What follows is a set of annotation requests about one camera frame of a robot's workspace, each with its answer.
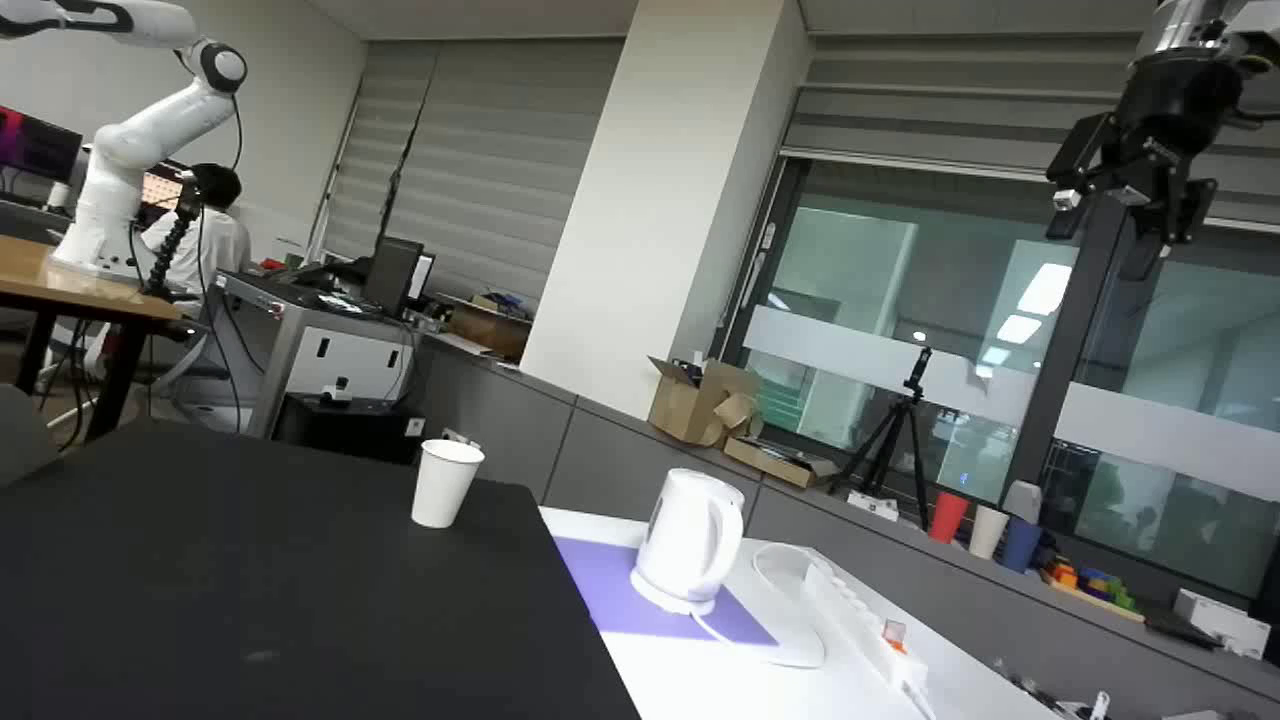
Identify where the purple mat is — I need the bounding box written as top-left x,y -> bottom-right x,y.
550,534 -> 779,653

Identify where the white plastic cup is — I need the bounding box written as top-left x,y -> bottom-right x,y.
962,499 -> 1013,564

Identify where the grey plastic cup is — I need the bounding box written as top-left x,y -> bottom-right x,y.
1003,476 -> 1046,530

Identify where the wooden table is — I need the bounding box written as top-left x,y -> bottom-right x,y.
0,231 -> 184,448

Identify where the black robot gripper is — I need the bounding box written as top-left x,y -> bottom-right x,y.
1045,47 -> 1253,251

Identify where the white paper cup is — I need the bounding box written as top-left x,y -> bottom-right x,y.
409,435 -> 487,534

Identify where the black computer monitor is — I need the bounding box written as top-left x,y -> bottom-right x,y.
359,231 -> 429,322

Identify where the black camera tripod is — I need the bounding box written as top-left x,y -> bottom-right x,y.
825,346 -> 938,534

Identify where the white power strip cord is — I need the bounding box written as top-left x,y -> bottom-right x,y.
898,675 -> 943,720

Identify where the white electric kettle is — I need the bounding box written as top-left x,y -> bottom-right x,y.
629,465 -> 750,621

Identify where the red plastic cup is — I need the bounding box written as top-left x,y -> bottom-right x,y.
923,488 -> 972,547

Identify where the open cardboard box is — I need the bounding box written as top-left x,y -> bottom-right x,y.
642,350 -> 766,454

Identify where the white power strip orange switch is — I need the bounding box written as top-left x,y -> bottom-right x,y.
795,547 -> 938,704

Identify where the grey partition wall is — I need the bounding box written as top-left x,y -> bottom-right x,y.
400,332 -> 1280,720

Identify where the monitor with red screen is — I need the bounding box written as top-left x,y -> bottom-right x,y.
0,104 -> 87,208

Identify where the colourful toy pile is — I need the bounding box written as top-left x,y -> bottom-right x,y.
1045,558 -> 1146,617

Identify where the small white box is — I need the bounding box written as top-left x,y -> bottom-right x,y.
1166,586 -> 1275,666

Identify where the grey metal cart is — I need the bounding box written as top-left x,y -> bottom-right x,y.
209,267 -> 419,441

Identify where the flat cardboard piece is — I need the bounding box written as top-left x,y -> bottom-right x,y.
717,435 -> 821,491

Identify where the blue plastic cup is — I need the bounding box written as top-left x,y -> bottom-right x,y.
994,515 -> 1045,578

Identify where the white looped power cable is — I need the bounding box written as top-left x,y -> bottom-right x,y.
722,538 -> 857,671

